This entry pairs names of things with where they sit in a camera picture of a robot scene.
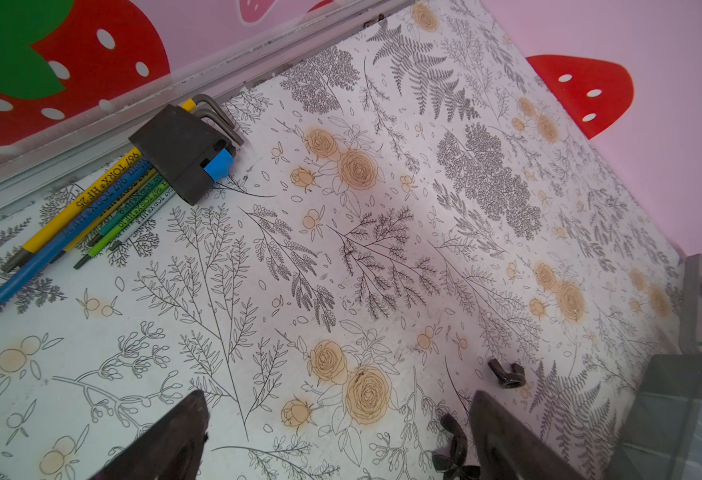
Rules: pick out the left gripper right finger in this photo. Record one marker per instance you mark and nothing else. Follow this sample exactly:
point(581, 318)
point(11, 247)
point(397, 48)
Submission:
point(507, 449)

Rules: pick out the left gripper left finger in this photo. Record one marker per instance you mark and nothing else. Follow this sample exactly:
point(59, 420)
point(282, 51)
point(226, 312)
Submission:
point(170, 449)

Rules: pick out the grey plastic organizer box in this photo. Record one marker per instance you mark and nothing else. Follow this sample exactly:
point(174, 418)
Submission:
point(662, 437)

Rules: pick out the hex key set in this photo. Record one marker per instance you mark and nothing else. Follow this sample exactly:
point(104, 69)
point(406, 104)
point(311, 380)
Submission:
point(190, 147)

